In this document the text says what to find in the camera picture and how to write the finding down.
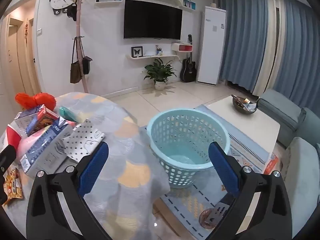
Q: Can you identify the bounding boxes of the white low wall shelf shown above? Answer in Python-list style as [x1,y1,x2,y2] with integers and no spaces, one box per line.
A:
[126,54,180,60]

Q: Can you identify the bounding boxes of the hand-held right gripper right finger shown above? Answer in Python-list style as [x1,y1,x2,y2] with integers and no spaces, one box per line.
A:
[208,141,293,240]

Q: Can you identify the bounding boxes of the pink red packet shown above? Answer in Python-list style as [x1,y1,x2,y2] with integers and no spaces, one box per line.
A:
[5,124,42,155]

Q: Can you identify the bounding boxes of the black acoustic guitar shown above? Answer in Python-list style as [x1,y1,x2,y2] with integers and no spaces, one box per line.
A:
[180,34,196,83]

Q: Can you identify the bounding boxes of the dark bowl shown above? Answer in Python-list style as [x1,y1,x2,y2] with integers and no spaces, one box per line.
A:
[232,94,258,115]

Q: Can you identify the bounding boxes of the red blue small box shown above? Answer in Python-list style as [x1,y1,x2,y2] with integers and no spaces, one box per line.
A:
[26,105,60,137]

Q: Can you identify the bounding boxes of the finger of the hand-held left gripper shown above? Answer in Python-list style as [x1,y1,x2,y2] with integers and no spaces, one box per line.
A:
[0,144,16,205]

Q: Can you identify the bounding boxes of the orange floor box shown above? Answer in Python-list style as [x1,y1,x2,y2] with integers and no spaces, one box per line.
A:
[262,153,279,175]

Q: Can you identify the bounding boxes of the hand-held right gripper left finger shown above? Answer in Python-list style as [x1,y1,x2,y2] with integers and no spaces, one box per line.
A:
[26,141,113,240]

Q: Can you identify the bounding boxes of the red plastic bag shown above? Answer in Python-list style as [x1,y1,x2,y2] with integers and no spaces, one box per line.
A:
[14,92,57,111]

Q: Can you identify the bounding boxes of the blue curtain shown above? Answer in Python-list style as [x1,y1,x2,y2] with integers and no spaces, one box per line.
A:
[215,0,270,90]
[272,0,320,120]

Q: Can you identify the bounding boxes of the dark hanging hat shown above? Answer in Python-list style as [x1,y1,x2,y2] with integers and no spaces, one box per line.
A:
[66,4,77,22]

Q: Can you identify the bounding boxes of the grey blue sofa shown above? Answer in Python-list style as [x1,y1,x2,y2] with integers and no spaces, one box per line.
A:
[257,89,320,220]

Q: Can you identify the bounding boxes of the red white wall box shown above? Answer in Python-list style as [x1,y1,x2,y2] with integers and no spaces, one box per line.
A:
[171,42,193,53]

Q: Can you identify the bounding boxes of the pink glass ashtray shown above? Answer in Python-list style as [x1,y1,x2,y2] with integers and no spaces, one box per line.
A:
[199,209,227,228]

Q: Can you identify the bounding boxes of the pink coat rack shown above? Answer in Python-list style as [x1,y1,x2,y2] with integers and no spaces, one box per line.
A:
[67,0,94,93]

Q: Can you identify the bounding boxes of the teal small item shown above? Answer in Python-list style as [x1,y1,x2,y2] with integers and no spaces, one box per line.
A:
[59,106,78,122]

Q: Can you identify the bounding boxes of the light blue plastic basket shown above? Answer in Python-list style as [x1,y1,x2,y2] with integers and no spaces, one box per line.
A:
[147,109,230,189]

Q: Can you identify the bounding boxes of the orange snack packet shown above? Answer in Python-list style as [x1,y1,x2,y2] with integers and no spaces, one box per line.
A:
[2,168,24,207]

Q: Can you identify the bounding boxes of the white refrigerator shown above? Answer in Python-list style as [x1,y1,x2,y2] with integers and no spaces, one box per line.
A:
[197,6,227,85]

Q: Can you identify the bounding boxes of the brown tote bag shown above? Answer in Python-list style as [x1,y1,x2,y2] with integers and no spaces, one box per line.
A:
[70,38,82,84]

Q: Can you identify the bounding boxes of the beige curtain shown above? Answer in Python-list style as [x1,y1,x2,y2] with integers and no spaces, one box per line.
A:
[252,0,288,97]

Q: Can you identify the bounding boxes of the white coffee table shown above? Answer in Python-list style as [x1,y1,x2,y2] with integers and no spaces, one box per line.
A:
[207,95,280,155]

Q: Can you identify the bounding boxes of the white dotted paper wrapper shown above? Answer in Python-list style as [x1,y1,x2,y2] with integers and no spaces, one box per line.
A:
[62,119,105,163]

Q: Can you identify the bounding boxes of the white small carton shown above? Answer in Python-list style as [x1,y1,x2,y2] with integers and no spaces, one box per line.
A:
[14,106,42,130]

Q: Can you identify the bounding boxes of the hallway door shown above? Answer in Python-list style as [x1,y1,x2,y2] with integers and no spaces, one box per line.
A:
[9,17,35,95]

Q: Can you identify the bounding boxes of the white blue long carton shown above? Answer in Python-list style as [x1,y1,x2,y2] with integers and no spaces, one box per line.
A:
[20,119,75,179]

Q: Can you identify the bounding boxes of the black flat television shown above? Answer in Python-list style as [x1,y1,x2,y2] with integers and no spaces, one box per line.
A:
[124,0,183,40]

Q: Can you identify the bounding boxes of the black small bag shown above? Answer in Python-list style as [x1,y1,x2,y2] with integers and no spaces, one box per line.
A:
[82,56,93,75]

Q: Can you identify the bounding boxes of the green potted plant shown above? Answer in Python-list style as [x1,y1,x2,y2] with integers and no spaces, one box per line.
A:
[144,58,177,91]

